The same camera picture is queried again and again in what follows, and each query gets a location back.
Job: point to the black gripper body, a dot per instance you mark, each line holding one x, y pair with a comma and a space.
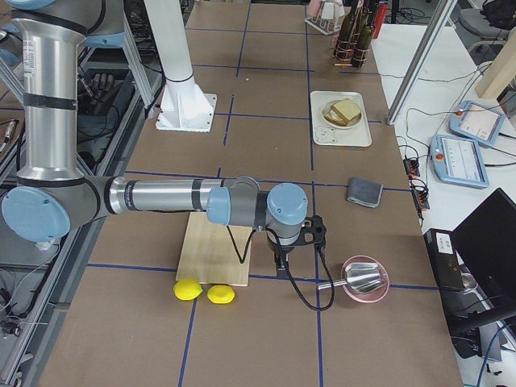
280, 251

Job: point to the white bread slice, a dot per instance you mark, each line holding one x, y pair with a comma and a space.
347, 110

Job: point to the white tray with bear print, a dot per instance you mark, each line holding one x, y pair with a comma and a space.
327, 134

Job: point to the folded dark grey cloth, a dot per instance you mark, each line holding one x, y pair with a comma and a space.
365, 193

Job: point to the pink bowl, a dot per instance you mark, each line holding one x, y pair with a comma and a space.
374, 296

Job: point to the light wooden cutting board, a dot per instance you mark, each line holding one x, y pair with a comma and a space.
214, 254

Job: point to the yellow lemon half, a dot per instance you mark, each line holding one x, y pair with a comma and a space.
221, 294

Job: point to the round white plate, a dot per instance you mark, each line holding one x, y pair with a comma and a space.
347, 125

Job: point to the whole yellow lemon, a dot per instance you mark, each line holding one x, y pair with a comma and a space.
187, 289

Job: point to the near blue teach pendant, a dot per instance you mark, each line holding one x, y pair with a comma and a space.
458, 161

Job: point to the blue teach pendant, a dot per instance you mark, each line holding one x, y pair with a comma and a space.
458, 161
474, 121

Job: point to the black laptop computer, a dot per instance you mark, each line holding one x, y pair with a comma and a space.
485, 242

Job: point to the front green wine bottle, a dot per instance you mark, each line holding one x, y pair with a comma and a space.
345, 32

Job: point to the green wine bottle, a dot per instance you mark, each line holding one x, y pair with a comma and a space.
345, 32
364, 40
369, 12

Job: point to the middle green wine bottle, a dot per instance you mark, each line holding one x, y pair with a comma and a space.
364, 40

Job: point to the far blue teach pendant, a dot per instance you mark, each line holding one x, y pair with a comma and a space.
474, 121

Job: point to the white plastic cup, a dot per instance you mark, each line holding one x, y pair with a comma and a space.
328, 11

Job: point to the pale pink plastic cup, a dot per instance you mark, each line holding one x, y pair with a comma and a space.
313, 8

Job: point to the red cylinder tube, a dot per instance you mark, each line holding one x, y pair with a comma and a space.
383, 7

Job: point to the rear green wine bottle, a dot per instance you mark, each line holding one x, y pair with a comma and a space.
369, 12

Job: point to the metal scoop with handle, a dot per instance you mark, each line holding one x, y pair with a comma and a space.
359, 277

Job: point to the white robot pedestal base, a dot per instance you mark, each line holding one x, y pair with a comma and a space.
184, 106

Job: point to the copper wire bottle rack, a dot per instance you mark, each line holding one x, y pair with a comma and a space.
353, 39

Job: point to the white wire cup rack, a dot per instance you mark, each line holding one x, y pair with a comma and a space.
334, 25

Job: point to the aluminium frame post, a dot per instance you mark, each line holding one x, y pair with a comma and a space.
438, 21

